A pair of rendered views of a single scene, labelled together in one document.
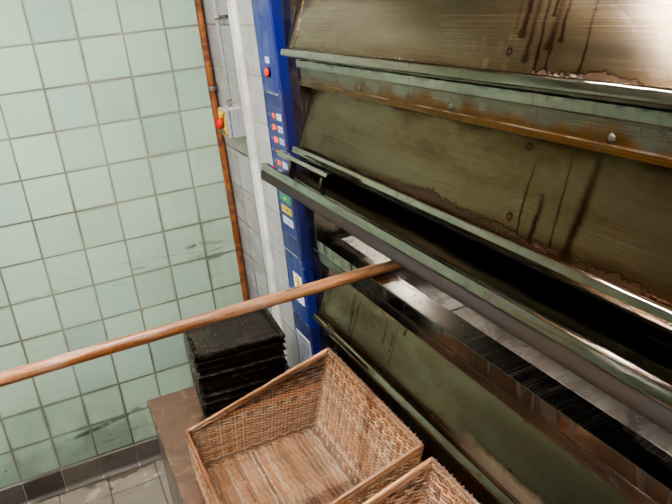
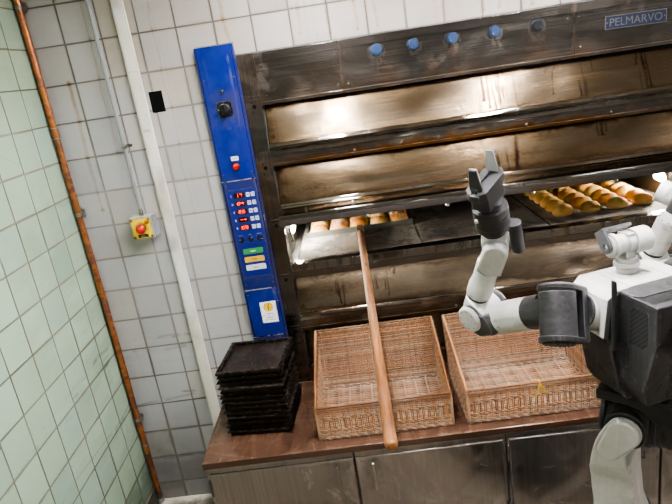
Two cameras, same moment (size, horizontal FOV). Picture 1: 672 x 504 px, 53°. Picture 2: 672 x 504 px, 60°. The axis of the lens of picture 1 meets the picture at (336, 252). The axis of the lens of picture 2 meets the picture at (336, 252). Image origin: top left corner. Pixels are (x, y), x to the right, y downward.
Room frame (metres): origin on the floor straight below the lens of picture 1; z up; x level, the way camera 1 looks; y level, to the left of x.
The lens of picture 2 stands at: (0.56, 2.24, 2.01)
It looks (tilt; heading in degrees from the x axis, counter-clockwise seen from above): 18 degrees down; 296
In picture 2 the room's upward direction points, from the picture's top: 9 degrees counter-clockwise
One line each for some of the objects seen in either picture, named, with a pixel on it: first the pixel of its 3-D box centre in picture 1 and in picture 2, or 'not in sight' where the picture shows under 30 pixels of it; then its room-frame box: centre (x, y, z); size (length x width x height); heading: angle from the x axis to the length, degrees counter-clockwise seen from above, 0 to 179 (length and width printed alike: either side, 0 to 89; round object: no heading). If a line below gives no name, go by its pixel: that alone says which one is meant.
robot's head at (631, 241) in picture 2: not in sight; (628, 245); (0.51, 0.66, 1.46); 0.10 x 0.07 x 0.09; 39
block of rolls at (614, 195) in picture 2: not in sight; (581, 192); (0.67, -0.94, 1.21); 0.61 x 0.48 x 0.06; 113
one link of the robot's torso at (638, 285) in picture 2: not in sight; (643, 326); (0.48, 0.71, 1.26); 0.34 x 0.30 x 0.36; 39
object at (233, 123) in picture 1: (232, 121); (144, 226); (2.40, 0.32, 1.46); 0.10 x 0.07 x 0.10; 23
